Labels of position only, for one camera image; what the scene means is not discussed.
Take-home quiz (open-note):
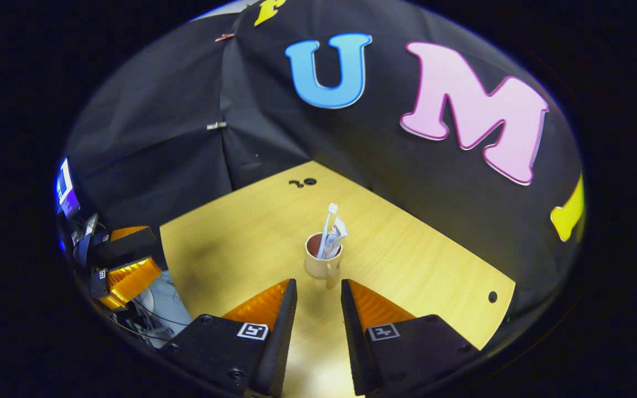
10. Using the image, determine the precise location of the beige cup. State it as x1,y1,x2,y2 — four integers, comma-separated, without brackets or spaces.
303,232,344,280

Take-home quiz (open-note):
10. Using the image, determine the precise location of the black backdrop cloth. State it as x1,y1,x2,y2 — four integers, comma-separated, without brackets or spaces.
67,0,586,332

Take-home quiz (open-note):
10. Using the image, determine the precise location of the white toothpaste tube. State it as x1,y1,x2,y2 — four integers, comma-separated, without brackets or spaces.
323,216,349,260

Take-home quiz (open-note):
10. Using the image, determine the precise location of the white toothbrush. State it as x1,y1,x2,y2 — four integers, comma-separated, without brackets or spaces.
316,203,339,259

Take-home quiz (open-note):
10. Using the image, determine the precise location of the white object with cables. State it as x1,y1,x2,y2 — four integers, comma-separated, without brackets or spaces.
128,270,193,350

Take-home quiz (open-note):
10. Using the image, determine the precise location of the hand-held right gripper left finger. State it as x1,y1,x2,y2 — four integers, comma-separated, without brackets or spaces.
161,278,299,398

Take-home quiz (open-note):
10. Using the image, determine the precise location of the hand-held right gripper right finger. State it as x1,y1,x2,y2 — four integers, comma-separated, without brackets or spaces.
341,279,479,397

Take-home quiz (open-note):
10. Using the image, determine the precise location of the wooden desktop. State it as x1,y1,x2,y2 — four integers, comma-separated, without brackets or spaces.
159,160,516,398

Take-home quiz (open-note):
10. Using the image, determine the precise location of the computer monitor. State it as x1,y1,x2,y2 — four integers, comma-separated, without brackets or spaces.
55,158,81,219

